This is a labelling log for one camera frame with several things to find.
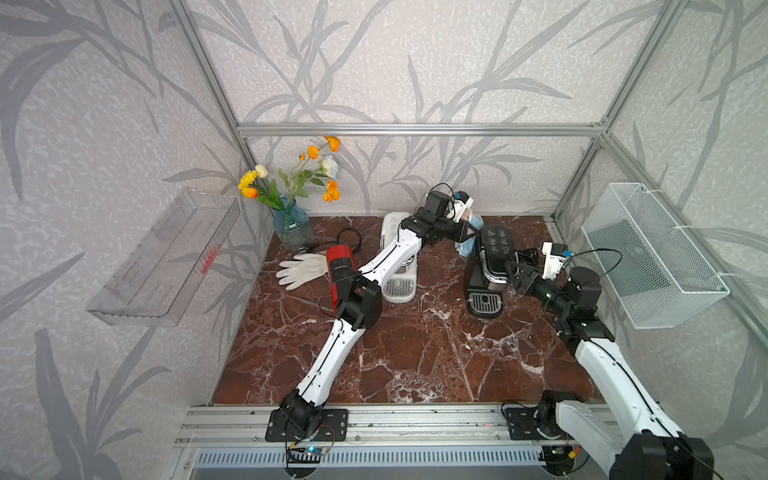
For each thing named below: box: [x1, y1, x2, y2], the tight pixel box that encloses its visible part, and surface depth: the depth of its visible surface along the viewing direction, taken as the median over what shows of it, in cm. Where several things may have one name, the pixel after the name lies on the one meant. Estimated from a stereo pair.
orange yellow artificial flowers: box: [238, 136, 341, 210], surface depth 99 cm
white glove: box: [276, 253, 329, 291], surface depth 107 cm
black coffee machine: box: [465, 225, 517, 319], surface depth 86 cm
